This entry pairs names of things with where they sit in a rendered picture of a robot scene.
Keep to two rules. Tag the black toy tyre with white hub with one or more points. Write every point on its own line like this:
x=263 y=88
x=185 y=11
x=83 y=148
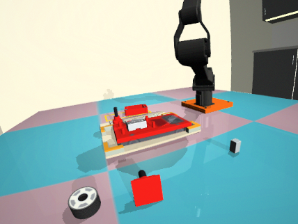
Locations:
x=84 y=202

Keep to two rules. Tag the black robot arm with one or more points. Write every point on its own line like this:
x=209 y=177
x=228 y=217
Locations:
x=195 y=53

